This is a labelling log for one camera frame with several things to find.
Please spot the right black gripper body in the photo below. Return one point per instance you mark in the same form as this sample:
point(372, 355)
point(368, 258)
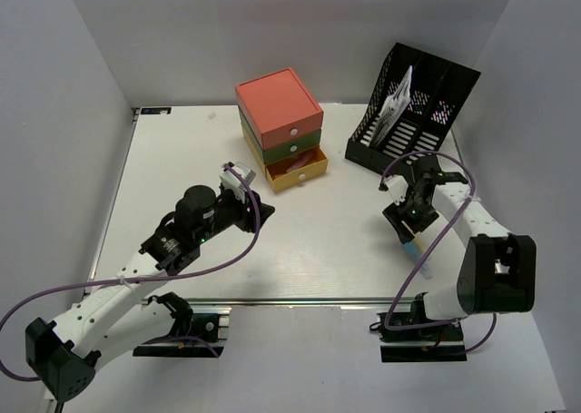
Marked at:
point(415, 212)

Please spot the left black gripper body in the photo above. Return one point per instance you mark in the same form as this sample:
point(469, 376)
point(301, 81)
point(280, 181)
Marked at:
point(230, 211)

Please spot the pastel blue highlighter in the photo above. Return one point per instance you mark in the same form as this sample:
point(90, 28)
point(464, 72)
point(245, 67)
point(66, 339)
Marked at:
point(415, 255)

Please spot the pastel yellow highlighter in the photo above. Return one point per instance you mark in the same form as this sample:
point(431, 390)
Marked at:
point(419, 244)

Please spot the yellow bottom drawer box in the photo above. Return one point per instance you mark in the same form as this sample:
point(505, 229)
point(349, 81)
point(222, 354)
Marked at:
point(280, 181)

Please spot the pastel purple highlighter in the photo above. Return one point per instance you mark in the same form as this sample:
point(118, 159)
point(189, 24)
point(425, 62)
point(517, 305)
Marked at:
point(301, 162)

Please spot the green drawer box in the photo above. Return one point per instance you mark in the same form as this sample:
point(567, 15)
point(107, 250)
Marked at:
point(282, 150)

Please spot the coral top drawer box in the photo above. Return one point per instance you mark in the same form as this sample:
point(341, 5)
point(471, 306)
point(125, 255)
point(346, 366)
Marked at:
point(278, 107)

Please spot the white printed paper booklet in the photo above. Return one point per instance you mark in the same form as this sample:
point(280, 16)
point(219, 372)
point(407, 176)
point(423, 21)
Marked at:
point(393, 107)

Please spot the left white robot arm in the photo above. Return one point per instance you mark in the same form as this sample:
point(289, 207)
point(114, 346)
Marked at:
point(66, 352)

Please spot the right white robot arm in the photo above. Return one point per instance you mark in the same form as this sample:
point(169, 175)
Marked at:
point(498, 270)

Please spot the black label sticker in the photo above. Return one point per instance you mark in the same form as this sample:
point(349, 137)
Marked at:
point(155, 110)

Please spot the black three-slot file holder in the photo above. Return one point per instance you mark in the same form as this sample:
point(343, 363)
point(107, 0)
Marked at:
point(439, 88)

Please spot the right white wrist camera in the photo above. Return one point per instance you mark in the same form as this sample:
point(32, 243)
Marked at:
point(396, 186)

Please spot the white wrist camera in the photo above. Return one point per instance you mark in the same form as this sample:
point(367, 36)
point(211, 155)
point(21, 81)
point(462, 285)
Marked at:
point(237, 177)
point(396, 186)

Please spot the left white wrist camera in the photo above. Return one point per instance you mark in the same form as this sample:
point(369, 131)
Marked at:
point(237, 177)

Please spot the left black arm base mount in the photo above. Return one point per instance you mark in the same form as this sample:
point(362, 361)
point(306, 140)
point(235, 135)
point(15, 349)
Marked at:
point(193, 334)

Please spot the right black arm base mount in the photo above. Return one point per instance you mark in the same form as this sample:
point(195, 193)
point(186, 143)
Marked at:
point(438, 344)

